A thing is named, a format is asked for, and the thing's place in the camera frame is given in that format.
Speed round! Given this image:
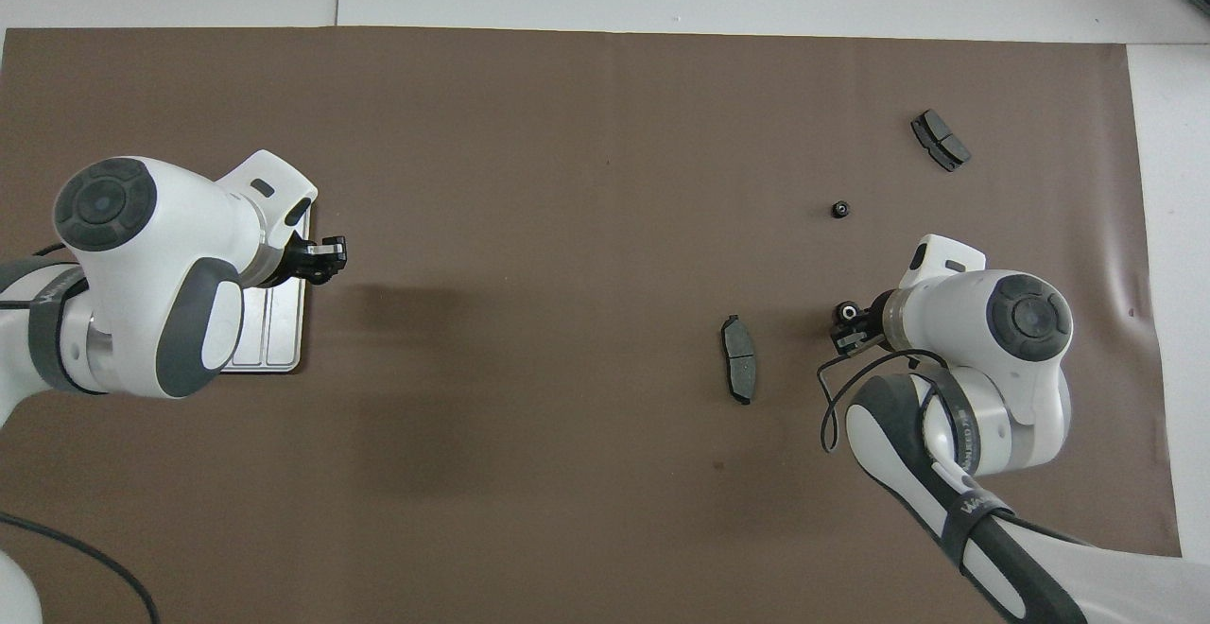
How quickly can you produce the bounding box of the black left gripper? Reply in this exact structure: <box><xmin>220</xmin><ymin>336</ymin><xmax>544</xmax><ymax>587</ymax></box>
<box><xmin>257</xmin><ymin>236</ymin><xmax>348</xmax><ymax>286</ymax></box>

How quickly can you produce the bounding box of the brown paper table mat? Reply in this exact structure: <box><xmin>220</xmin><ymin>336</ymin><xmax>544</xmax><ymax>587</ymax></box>
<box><xmin>0</xmin><ymin>26</ymin><xmax>1187</xmax><ymax>624</ymax></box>

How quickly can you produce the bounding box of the thin dark grey brake pad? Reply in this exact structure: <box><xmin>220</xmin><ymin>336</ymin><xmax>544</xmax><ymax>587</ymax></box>
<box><xmin>720</xmin><ymin>314</ymin><xmax>758</xmax><ymax>407</ymax></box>

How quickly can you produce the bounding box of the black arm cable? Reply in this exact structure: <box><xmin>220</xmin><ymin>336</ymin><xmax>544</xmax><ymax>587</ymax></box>
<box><xmin>818</xmin><ymin>348</ymin><xmax>946</xmax><ymax>455</ymax></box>
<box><xmin>0</xmin><ymin>244</ymin><xmax>160</xmax><ymax>624</ymax></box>

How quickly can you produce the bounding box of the silver metal tray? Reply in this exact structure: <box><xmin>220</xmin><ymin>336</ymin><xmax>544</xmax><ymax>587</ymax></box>
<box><xmin>219</xmin><ymin>227</ymin><xmax>311</xmax><ymax>374</ymax></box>

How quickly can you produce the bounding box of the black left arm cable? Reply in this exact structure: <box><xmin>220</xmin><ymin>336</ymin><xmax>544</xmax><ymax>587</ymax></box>
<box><xmin>0</xmin><ymin>244</ymin><xmax>160</xmax><ymax>624</ymax></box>

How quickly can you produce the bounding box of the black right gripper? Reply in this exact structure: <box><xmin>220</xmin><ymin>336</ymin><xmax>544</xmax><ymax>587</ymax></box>
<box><xmin>832</xmin><ymin>289</ymin><xmax>904</xmax><ymax>358</ymax></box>

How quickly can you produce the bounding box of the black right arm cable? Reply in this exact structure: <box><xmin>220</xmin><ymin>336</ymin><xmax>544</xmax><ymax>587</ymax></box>
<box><xmin>818</xmin><ymin>348</ymin><xmax>946</xmax><ymax>455</ymax></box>

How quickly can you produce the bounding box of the grooved dark grey brake pad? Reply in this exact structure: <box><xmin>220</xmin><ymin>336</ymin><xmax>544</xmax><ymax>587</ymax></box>
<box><xmin>910</xmin><ymin>110</ymin><xmax>972</xmax><ymax>173</ymax></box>

